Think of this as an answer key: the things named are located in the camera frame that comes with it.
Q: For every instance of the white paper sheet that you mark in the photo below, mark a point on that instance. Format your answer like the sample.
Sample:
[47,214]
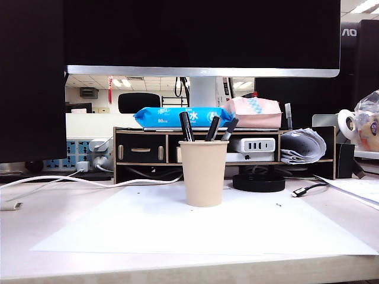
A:
[177,230]

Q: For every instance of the blue and white power strip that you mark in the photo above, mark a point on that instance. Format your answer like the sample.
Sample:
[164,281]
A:
[74,146]

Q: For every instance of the black wooden desk organizer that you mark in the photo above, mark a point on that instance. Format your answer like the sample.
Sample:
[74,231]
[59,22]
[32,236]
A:
[328,168]

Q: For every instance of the red hanging ornament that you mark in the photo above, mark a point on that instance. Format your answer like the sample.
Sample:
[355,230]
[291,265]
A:
[110,88]

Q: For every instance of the black background monitor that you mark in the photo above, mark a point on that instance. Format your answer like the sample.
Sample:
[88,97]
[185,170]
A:
[311,94]

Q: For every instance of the flat white box Apple logo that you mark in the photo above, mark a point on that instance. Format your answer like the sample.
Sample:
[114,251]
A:
[237,157]

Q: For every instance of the black marker with barcode label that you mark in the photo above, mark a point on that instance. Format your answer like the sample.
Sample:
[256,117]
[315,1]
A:
[186,127]

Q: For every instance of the white shelf board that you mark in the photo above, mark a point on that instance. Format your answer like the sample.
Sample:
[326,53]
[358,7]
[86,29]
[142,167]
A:
[367,154]

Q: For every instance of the clear plastic bag of bread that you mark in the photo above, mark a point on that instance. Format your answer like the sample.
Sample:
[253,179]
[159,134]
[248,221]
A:
[367,130]

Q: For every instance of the white round power plug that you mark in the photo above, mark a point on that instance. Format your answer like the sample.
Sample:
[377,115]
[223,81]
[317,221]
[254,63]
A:
[100,162]

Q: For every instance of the pink tissue pack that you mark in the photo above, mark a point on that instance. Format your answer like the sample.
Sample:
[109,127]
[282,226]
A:
[260,119]

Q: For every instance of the beige paper cup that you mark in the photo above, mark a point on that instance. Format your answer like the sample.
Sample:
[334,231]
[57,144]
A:
[204,174]

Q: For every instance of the large monitor with silver bezel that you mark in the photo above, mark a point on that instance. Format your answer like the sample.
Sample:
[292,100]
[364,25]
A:
[201,29]

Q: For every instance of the black marker with grey cap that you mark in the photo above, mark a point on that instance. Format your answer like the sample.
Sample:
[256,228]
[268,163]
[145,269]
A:
[229,130]

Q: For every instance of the dark black monitor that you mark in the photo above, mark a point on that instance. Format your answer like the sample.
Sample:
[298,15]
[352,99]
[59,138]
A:
[29,88]

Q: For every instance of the white USB hub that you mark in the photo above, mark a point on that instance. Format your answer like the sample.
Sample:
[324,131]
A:
[257,145]

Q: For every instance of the blue wet wipes pack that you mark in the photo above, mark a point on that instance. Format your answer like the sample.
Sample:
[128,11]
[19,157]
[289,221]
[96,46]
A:
[165,116]

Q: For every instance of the silver monitor stand column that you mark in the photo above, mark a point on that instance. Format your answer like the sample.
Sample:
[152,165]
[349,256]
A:
[202,91]

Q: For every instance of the silver metal stand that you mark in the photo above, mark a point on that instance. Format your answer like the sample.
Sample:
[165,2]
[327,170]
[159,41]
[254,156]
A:
[324,120]

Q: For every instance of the black round lid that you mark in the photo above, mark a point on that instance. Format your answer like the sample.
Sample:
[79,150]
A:
[257,185]

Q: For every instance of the white charger plug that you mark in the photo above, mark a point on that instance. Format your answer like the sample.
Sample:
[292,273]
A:
[97,144]

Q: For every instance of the black office chair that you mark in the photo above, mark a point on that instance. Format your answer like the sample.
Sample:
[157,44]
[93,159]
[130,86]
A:
[139,102]

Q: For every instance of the small white USB charger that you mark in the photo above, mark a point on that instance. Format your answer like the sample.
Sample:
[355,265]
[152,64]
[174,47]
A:
[82,166]

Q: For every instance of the black AOC monitor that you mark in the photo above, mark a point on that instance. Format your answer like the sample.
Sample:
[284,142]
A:
[367,59]

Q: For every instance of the folded stack of papers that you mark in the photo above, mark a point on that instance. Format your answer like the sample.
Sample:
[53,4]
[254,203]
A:
[302,145]

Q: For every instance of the handwritten note paper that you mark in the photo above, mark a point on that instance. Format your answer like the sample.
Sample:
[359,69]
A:
[361,189]

